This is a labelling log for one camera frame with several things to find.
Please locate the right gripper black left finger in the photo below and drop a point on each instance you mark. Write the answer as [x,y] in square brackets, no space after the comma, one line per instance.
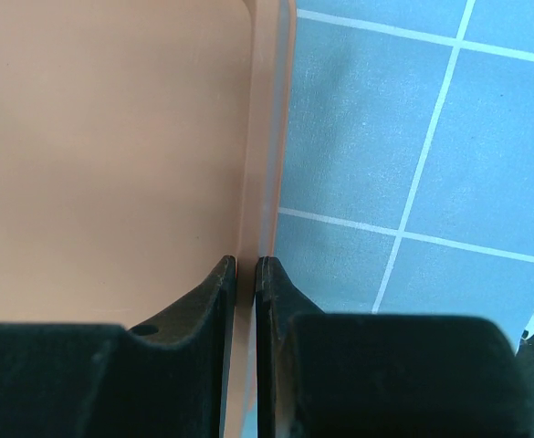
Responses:
[165,377]

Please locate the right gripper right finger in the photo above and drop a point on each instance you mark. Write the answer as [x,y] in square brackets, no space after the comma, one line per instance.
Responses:
[375,375]

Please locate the blue checked tablecloth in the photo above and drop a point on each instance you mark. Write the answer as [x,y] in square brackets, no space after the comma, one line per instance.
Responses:
[408,186]

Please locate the orange plastic tray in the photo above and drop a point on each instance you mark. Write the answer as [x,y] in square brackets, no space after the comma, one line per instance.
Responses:
[140,143]

